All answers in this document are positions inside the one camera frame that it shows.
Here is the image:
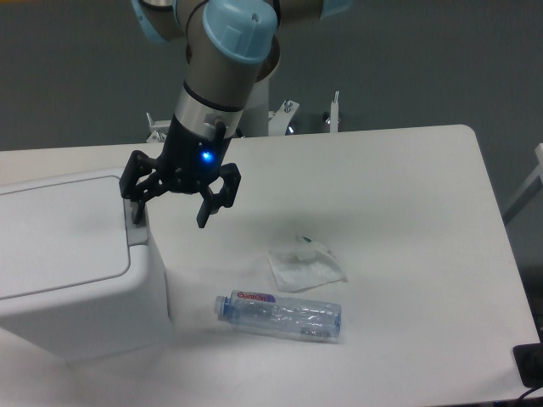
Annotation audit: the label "grey trash can push button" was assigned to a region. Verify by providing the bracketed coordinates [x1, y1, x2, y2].
[123, 199, 148, 247]

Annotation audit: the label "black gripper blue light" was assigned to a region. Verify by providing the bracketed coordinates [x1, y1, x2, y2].
[119, 113, 243, 229]

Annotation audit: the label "white metal base frame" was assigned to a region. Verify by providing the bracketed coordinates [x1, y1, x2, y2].
[145, 91, 342, 143]

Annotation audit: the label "white crumpled plastic wrapper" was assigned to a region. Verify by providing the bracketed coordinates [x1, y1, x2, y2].
[267, 236, 347, 293]

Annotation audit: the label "white plastic trash can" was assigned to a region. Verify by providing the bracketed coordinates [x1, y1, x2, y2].
[1, 167, 173, 361]

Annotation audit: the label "black device at table edge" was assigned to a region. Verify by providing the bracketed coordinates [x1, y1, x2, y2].
[512, 343, 542, 387]

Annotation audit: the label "clear plastic water bottle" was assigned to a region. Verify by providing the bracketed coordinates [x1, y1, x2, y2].
[214, 290, 342, 342]

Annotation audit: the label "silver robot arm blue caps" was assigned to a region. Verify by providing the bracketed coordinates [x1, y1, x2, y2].
[120, 0, 351, 227]

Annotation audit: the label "white frame at right edge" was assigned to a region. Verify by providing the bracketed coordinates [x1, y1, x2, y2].
[501, 143, 542, 225]

